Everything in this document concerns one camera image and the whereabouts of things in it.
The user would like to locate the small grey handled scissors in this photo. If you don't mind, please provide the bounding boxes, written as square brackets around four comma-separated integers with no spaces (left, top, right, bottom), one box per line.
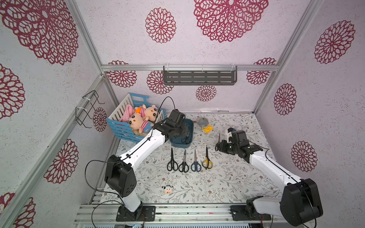
[215,134,221,151]

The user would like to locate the small black handled scissors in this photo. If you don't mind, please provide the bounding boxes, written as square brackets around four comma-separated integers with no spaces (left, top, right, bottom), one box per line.
[181,136,191,144]

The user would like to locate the yellow black scissors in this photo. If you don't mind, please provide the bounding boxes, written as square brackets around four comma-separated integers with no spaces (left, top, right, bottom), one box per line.
[202,146,213,170]

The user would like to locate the all black scissors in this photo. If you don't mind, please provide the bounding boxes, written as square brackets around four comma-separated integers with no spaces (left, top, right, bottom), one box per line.
[167,148,178,172]

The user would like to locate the black handled steel scissors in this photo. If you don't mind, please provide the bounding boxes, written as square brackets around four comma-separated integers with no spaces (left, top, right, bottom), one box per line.
[178,150,189,173]

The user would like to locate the blue handled scissors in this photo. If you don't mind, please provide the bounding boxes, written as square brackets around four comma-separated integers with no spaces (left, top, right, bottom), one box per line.
[191,150,202,172]

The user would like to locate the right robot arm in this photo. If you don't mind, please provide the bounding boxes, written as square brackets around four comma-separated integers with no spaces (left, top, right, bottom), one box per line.
[215,128,323,227]

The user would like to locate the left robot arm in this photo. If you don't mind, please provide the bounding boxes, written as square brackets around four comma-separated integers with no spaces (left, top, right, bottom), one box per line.
[105,109,188,213]

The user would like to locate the teal plastic storage box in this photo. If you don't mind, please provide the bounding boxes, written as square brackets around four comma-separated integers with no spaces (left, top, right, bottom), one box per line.
[170,119,194,149]

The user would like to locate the yellow toy piece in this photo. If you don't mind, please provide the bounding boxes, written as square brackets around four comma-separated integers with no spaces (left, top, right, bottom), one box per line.
[202,125,214,134]

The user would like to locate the plush doll orange shirt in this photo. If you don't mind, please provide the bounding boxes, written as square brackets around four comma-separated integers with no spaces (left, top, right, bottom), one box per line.
[135,104,159,122]

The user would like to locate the grey plush toy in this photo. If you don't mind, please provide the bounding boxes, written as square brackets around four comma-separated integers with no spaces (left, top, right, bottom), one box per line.
[197,117,209,128]

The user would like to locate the plush doll striped shirt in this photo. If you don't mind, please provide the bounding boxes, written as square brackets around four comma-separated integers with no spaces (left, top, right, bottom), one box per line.
[127,113,154,137]

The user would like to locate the blue white toy crib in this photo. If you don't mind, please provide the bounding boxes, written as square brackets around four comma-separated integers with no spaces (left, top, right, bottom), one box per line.
[106,93,165,143]

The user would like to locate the pink plush toy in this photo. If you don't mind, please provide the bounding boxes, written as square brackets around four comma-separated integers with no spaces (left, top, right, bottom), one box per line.
[119,104,135,123]

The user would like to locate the small cow toy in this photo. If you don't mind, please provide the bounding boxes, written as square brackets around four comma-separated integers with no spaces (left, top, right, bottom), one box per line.
[163,185,174,194]

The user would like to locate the grey wall shelf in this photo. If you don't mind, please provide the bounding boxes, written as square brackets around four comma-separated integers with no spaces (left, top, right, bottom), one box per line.
[163,66,237,86]

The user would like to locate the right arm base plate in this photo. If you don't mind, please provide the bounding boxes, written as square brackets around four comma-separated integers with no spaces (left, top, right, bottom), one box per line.
[230,205,272,221]

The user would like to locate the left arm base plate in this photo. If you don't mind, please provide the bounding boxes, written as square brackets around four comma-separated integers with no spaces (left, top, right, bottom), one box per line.
[116,205,156,222]

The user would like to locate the black wire wall rack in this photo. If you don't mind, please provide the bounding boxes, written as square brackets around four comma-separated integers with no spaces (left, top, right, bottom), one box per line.
[75,90,105,129]

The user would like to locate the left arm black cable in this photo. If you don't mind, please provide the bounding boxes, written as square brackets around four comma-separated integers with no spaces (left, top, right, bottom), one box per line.
[84,96,177,200]

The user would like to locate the aluminium mounting rail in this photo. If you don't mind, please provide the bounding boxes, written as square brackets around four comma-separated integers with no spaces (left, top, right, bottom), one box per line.
[73,203,287,228]

